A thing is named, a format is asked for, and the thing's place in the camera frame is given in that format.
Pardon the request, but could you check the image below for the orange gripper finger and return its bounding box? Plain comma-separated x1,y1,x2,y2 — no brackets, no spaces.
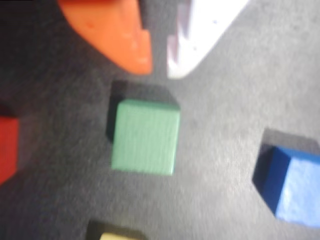
57,0,153,75

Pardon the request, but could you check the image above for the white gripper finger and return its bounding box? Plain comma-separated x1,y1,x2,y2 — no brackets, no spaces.
165,0,251,81

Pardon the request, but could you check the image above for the green wooden cube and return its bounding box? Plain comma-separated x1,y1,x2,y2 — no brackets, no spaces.
106,98,182,177

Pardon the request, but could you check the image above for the red wooden cube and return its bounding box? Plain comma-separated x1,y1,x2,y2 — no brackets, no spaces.
0,115,21,186

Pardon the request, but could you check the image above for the blue wooden cube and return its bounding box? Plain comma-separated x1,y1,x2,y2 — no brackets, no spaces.
251,145,320,229

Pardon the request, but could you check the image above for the yellow wooden cube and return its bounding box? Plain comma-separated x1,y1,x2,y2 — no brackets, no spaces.
86,220,148,240

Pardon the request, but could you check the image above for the black felt mat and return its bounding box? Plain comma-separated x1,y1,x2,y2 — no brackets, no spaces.
0,0,320,240

